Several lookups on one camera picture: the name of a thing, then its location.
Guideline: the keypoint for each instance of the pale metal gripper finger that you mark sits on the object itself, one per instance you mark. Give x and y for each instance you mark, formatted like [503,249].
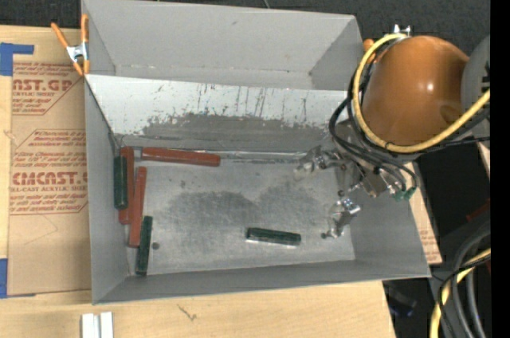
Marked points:
[318,159]
[348,206]

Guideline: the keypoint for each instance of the red-brown flat block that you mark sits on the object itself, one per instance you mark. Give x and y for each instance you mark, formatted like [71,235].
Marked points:
[129,169]
[179,156]
[138,205]

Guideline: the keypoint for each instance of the dark green flat block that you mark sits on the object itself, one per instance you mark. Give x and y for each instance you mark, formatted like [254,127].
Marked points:
[120,183]
[273,236]
[144,244]

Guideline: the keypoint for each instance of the grey metal bin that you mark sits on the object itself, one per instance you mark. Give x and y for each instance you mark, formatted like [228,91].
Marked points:
[239,201]

